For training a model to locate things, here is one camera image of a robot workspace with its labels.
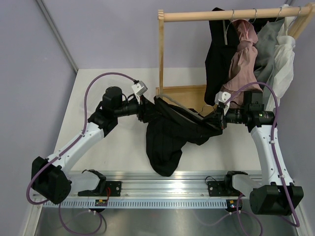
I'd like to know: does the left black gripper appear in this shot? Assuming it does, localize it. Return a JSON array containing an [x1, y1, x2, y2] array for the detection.
[[114, 94, 161, 123]]

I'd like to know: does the metal skirt hanger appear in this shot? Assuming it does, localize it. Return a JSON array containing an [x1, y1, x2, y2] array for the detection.
[[156, 93, 216, 119]]

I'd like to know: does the black pleated skirt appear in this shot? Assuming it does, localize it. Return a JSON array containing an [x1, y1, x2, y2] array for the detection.
[[146, 97, 222, 177]]

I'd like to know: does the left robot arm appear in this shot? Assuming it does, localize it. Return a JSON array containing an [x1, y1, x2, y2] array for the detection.
[[27, 81, 154, 205]]

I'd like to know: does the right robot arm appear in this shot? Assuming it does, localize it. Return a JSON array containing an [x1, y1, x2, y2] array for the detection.
[[208, 91, 304, 216]]

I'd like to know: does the wooden clothes rack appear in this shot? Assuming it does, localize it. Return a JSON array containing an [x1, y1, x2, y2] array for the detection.
[[156, 2, 315, 111]]

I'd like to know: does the pink hanging garment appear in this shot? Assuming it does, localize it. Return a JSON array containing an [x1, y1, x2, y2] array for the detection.
[[221, 19, 258, 94]]

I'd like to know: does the black hanging garment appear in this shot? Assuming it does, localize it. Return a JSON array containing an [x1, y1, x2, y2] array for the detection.
[[204, 19, 240, 106]]

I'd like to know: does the grey hanging garment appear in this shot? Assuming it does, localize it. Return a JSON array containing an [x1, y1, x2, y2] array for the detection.
[[254, 18, 284, 86]]

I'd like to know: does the white hanging garment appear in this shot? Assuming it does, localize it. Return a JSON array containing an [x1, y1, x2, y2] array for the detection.
[[267, 16, 296, 104]]

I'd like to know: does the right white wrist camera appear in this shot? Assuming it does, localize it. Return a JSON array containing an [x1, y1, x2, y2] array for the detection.
[[215, 91, 231, 115]]

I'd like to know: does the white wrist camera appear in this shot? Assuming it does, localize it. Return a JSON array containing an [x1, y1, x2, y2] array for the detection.
[[215, 91, 231, 115], [131, 80, 148, 104]]

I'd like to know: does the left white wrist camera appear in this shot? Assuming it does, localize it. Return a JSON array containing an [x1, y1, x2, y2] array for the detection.
[[131, 80, 148, 104]]

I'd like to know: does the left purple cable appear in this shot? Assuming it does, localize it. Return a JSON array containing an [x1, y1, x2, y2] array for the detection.
[[26, 72, 136, 234]]

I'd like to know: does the aluminium mounting rail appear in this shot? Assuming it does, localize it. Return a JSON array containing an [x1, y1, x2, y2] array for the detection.
[[33, 171, 301, 199]]

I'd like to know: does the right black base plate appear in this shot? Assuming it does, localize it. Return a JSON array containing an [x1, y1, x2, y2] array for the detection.
[[207, 180, 239, 197]]

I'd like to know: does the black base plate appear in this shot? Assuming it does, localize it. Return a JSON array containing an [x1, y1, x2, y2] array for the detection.
[[207, 180, 239, 197], [78, 180, 122, 197]]

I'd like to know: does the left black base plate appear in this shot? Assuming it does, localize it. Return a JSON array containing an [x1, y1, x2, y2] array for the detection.
[[78, 180, 122, 197]]

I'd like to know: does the white slotted cable duct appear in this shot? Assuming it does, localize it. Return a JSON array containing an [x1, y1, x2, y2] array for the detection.
[[59, 199, 228, 208]]

